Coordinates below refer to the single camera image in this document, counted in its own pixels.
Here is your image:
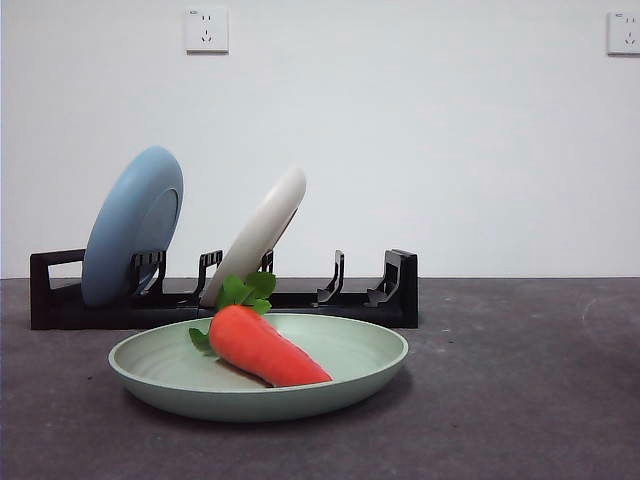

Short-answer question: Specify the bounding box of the white plate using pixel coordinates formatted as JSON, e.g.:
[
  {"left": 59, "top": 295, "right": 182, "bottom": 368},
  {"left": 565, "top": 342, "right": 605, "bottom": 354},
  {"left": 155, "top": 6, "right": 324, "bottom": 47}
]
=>
[{"left": 200, "top": 166, "right": 307, "bottom": 307}]

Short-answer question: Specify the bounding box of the blue plate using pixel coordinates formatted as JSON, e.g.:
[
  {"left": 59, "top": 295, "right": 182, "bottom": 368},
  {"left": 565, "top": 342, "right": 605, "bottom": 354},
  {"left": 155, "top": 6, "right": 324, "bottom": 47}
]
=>
[{"left": 81, "top": 145, "right": 185, "bottom": 308}]

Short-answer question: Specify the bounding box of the white wall socket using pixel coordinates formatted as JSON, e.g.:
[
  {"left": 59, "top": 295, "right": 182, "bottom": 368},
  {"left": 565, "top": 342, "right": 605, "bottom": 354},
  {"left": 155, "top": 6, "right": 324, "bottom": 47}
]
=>
[
  {"left": 606, "top": 10, "right": 640, "bottom": 56},
  {"left": 185, "top": 7, "right": 230, "bottom": 55}
]

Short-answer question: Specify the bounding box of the green plate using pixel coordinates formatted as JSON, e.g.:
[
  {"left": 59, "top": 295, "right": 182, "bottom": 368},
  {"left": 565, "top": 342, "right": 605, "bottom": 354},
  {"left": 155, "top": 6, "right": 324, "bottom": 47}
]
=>
[{"left": 108, "top": 313, "right": 410, "bottom": 424}]

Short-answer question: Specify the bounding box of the black plate rack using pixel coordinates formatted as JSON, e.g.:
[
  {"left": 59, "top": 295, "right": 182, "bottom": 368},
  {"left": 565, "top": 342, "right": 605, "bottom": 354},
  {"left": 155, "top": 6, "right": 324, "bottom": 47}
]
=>
[{"left": 29, "top": 248, "right": 419, "bottom": 331}]

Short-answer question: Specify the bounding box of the orange carrot with green leaves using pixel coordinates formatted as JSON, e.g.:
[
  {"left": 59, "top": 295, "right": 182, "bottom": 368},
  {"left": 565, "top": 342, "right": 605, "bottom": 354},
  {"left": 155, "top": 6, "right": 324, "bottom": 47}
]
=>
[{"left": 188, "top": 271, "right": 335, "bottom": 389}]

